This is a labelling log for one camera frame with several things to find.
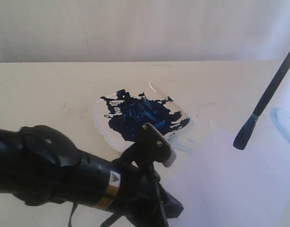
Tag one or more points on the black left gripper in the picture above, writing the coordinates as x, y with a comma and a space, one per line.
134, 191

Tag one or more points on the white paper sheet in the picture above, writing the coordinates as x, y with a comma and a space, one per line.
220, 186

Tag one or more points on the black paintbrush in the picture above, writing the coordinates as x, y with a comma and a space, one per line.
243, 136

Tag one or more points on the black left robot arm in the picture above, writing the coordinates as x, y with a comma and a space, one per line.
40, 165

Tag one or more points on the white square paint plate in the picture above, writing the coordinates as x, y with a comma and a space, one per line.
119, 117

